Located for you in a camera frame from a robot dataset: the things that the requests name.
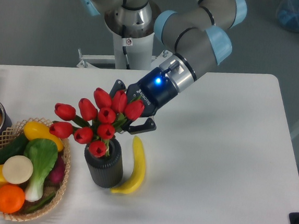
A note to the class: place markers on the purple red onion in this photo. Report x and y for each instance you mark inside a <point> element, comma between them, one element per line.
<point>57,174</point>

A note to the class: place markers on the green bok choy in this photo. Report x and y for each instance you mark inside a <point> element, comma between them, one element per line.
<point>43,155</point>

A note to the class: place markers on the orange fruit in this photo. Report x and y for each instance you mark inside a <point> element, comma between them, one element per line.
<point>12,198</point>

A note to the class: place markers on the red tulip bouquet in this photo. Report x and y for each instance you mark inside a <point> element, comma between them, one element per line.
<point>98,122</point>

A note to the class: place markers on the dark green cucumber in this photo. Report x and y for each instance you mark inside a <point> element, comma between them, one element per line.
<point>14,148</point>

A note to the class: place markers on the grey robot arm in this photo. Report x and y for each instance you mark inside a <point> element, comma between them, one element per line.
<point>179,48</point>

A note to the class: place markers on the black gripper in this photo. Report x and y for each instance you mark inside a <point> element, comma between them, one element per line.
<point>155,90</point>

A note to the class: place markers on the dark grey ribbed vase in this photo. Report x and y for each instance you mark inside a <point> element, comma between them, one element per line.
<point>106,172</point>

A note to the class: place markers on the green chili pepper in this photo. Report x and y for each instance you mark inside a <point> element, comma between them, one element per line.
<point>40,204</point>

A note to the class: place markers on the yellow squash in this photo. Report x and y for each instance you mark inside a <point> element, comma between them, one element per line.
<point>34,130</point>

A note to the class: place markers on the yellow banana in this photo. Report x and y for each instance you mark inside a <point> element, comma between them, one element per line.
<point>139,170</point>

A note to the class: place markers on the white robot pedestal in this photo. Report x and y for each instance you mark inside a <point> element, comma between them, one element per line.
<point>129,53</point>

